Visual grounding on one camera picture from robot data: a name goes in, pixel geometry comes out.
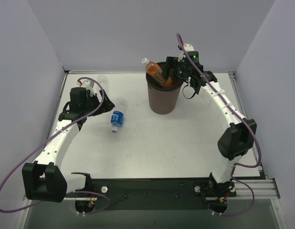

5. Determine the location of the clear bottle blue label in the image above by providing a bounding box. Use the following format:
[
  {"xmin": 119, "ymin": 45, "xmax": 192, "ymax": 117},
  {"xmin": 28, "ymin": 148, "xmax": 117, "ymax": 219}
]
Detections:
[{"xmin": 110, "ymin": 98, "xmax": 127, "ymax": 133}]

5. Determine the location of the orange tea bottle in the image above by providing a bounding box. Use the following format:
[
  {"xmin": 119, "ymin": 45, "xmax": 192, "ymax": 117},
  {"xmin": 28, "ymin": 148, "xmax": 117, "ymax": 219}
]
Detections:
[{"xmin": 141, "ymin": 58, "xmax": 172, "ymax": 88}]

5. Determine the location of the clear unlabelled plastic bottle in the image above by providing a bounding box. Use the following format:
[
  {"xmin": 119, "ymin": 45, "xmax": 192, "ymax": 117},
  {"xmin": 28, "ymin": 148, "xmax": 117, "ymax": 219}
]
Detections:
[{"xmin": 97, "ymin": 75, "xmax": 109, "ymax": 95}]

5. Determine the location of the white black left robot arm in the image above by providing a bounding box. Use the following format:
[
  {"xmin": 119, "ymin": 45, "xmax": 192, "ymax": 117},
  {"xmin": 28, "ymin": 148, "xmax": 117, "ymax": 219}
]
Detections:
[{"xmin": 22, "ymin": 87, "xmax": 115, "ymax": 203}]

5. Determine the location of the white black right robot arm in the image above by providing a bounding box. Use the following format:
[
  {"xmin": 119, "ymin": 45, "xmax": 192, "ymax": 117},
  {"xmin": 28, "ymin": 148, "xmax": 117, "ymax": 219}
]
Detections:
[{"xmin": 162, "ymin": 51, "xmax": 257, "ymax": 190}]

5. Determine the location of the brown plastic bin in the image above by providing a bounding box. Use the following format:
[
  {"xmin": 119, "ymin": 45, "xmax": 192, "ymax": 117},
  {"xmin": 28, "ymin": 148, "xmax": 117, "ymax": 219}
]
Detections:
[{"xmin": 146, "ymin": 68, "xmax": 183, "ymax": 115}]

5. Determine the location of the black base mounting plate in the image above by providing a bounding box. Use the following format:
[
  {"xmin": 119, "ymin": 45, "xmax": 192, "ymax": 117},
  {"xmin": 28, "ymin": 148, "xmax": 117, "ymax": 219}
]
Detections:
[{"xmin": 63, "ymin": 177, "xmax": 238, "ymax": 210}]

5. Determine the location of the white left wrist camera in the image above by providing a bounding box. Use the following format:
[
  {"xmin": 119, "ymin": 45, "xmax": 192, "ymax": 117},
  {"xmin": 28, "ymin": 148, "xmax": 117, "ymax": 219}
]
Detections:
[{"xmin": 77, "ymin": 79, "xmax": 95, "ymax": 96}]

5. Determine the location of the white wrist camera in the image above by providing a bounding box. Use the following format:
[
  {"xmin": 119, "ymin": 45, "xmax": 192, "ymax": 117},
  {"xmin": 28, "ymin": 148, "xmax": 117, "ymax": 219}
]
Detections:
[
  {"xmin": 182, "ymin": 43, "xmax": 195, "ymax": 52},
  {"xmin": 77, "ymin": 79, "xmax": 95, "ymax": 96}
]

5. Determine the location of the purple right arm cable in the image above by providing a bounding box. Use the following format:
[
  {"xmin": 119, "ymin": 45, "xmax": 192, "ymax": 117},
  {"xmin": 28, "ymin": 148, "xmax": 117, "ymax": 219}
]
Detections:
[{"xmin": 176, "ymin": 32, "xmax": 262, "ymax": 217}]

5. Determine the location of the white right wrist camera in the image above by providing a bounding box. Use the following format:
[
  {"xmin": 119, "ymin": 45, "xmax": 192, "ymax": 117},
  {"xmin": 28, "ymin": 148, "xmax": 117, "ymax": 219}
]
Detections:
[{"xmin": 182, "ymin": 43, "xmax": 195, "ymax": 52}]

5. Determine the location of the aluminium table edge rail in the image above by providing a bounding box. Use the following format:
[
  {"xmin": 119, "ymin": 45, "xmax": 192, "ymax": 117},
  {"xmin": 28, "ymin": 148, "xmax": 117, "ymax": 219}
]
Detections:
[{"xmin": 51, "ymin": 70, "xmax": 95, "ymax": 120}]

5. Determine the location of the aluminium front rail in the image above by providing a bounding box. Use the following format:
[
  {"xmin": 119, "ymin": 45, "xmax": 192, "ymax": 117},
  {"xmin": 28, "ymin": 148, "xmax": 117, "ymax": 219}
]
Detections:
[{"xmin": 24, "ymin": 174, "xmax": 280, "ymax": 202}]

